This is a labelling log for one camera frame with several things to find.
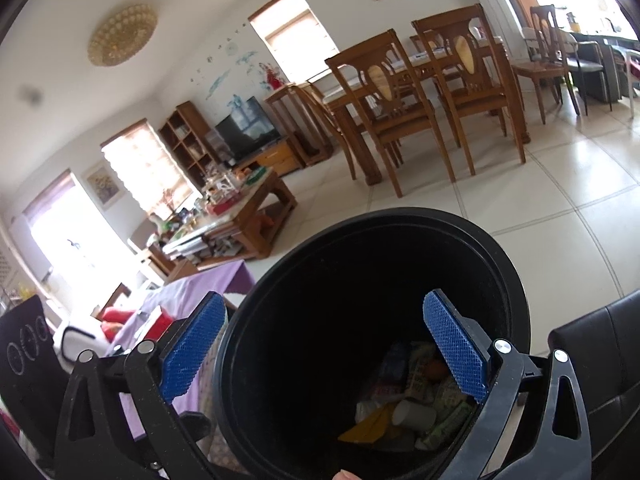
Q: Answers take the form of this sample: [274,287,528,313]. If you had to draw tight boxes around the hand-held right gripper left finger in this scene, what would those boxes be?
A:
[54,291,227,480]

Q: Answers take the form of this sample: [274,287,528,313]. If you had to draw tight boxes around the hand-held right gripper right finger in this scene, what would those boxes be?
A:
[422,288,593,480]

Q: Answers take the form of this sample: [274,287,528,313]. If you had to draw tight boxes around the green gum box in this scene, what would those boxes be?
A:
[422,400,476,451]

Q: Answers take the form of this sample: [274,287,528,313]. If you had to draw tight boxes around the black trash bin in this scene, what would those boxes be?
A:
[212,214,531,480]

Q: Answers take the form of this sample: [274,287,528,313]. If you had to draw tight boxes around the white printed packet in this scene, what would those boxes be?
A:
[402,355,437,402]

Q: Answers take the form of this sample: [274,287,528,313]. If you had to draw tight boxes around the red cushion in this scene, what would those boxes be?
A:
[100,308,138,343]

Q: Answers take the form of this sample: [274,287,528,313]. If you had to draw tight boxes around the black leather chair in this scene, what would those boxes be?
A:
[547,290,640,480]

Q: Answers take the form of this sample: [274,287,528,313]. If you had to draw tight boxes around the wooden coffee table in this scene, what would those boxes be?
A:
[145,167,298,281]

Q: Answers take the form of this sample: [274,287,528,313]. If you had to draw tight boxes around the black board with round dials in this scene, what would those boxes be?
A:
[0,295,71,461]

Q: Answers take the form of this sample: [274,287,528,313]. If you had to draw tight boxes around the bright balcony door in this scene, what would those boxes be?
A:
[22,170,103,301]

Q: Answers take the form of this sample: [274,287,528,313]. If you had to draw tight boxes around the framed flower painting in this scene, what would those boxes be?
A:
[82,162,123,211]

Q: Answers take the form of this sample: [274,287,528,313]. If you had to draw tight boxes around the window with pleated blind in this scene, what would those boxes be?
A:
[100,120,193,216]

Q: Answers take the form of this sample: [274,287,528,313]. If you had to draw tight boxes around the wooden bookshelf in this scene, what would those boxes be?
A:
[158,101,221,191]

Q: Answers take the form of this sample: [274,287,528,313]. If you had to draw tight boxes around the wooden television stand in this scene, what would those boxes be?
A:
[235,137,306,178]

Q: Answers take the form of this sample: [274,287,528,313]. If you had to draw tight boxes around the black television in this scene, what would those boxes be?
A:
[215,96,282,161]

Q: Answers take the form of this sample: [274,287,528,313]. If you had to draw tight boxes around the wooden dining table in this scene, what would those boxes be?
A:
[320,45,531,186]

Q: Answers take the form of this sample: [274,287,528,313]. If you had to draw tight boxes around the wooden side chair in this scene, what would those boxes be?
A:
[265,82,333,166]

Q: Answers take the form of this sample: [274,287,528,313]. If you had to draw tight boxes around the black metal-legged chair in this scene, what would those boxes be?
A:
[565,30,626,111]

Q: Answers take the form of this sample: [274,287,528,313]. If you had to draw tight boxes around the gold ceiling lamp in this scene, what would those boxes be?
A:
[87,4,158,67]

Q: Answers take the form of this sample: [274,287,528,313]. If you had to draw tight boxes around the window with brown frame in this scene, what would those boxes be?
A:
[249,0,338,83]

